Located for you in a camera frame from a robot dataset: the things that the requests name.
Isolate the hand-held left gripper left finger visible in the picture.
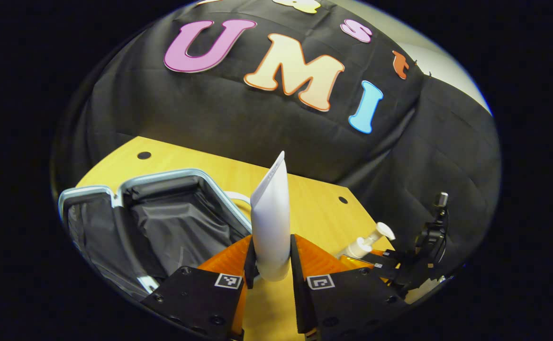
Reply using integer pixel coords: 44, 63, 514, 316
141, 234, 258, 341

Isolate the black backdrop cloth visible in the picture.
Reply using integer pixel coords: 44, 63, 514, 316
51, 0, 502, 280

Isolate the light blue suitcase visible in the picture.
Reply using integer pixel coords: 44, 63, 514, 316
58, 168, 253, 301

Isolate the white pump bottle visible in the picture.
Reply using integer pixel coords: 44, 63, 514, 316
340, 222, 396, 260

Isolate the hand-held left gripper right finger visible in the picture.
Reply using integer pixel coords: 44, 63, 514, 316
290, 233, 409, 341

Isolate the white squeeze tube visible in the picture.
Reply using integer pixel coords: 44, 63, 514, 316
250, 151, 291, 282

